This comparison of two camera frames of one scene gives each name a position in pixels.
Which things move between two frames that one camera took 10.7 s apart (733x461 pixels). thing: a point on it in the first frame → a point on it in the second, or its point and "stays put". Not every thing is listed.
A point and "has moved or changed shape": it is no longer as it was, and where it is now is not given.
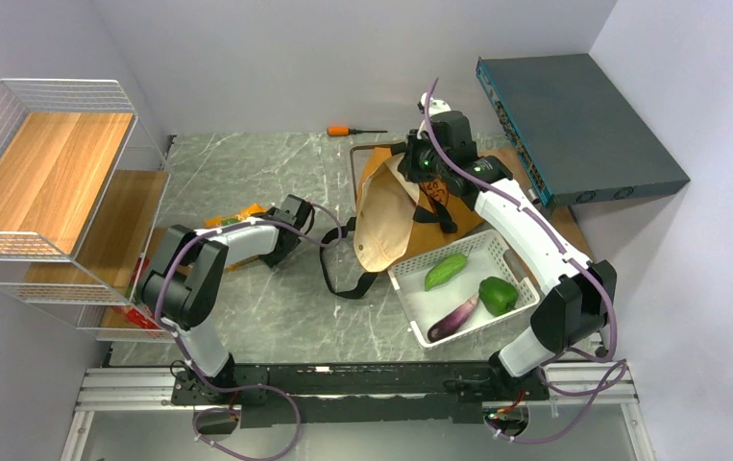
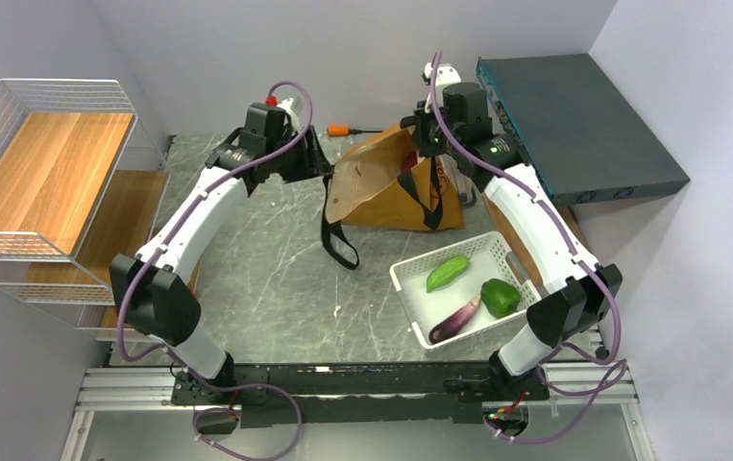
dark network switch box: [573, 132] stays put
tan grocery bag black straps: [396, 217] has moved or changed shape
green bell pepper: [498, 296] stays put
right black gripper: [418, 138] → [420, 135]
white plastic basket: [448, 312] stays put
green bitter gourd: [445, 270] stays put
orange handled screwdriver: [345, 132] stays put
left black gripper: [271, 258] → [313, 162]
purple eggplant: [452, 320] stays put
